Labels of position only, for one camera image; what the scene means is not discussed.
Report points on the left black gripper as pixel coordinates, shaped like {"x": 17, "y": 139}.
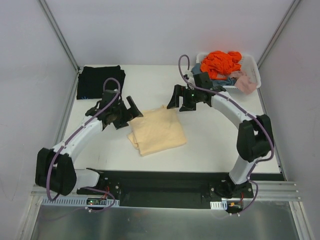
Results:
{"x": 125, "y": 113}

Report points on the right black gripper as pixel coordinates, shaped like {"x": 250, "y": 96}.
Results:
{"x": 184, "y": 98}

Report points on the cream yellow t shirt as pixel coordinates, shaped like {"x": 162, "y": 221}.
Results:
{"x": 157, "y": 130}

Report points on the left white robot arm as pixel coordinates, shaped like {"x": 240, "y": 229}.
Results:
{"x": 55, "y": 169}

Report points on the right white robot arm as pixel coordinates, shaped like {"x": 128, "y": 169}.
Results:
{"x": 255, "y": 136}

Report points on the orange t shirt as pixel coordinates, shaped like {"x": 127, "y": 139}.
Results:
{"x": 219, "y": 64}

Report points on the grey blue t shirt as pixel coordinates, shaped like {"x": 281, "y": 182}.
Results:
{"x": 230, "y": 81}

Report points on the folded black t shirt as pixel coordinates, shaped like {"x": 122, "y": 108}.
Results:
{"x": 91, "y": 81}

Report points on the pink t shirt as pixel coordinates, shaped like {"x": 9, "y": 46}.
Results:
{"x": 243, "y": 82}

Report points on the white plastic basket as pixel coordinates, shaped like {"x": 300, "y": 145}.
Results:
{"x": 248, "y": 65}

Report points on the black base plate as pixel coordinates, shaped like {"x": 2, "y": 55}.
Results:
{"x": 153, "y": 189}

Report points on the right white cable duct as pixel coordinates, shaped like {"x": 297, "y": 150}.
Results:
{"x": 219, "y": 205}

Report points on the white cable duct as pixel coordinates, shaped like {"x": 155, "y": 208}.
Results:
{"x": 81, "y": 202}
{"x": 219, "y": 205}

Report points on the left white cable duct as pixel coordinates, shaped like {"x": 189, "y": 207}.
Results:
{"x": 81, "y": 202}

